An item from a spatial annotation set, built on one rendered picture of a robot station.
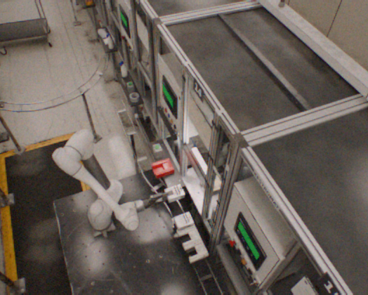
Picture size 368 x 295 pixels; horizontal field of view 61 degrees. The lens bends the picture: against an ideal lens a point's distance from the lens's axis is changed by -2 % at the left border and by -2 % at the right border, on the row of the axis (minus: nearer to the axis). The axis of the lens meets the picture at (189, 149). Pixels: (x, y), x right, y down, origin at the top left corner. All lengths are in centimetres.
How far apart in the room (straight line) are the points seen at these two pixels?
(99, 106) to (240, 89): 313
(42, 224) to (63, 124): 143
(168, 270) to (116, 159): 181
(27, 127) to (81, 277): 255
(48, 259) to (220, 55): 255
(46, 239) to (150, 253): 135
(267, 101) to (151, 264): 153
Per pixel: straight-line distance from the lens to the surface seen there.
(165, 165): 268
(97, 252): 269
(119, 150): 404
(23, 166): 422
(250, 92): 174
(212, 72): 183
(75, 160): 218
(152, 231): 269
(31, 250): 363
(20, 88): 529
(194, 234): 247
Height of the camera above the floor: 313
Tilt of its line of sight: 52 degrees down
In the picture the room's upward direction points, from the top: 3 degrees clockwise
